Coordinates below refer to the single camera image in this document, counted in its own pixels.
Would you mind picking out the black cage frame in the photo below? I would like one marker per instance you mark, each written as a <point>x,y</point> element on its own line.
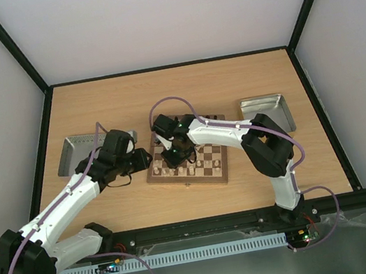
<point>19,56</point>

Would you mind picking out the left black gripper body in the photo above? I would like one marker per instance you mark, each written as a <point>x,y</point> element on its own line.
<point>129,167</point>

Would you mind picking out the slotted white cable duct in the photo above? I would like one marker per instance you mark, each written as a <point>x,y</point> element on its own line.
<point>186,256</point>

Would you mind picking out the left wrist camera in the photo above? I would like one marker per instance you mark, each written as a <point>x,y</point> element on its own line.
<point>134,135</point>

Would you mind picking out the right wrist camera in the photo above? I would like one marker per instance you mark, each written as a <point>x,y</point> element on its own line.
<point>166,142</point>

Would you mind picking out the wooden chess board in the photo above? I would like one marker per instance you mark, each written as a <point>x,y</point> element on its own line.
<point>202,170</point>

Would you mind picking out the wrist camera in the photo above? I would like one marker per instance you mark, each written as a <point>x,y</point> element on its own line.
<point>166,142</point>
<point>134,135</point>

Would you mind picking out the white rook piece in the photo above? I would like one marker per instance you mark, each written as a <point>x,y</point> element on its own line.
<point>217,170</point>

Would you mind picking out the black mounting rail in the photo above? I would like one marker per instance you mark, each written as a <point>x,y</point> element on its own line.
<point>263,219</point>

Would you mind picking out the left metal tray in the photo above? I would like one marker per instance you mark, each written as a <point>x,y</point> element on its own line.
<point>74,150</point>

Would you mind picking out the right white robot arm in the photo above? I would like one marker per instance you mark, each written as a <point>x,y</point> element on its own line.
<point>267,146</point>

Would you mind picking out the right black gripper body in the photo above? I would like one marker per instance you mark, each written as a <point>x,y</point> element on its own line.
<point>175,156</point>

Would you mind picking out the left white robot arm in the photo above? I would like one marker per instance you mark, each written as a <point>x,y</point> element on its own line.
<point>37,248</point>

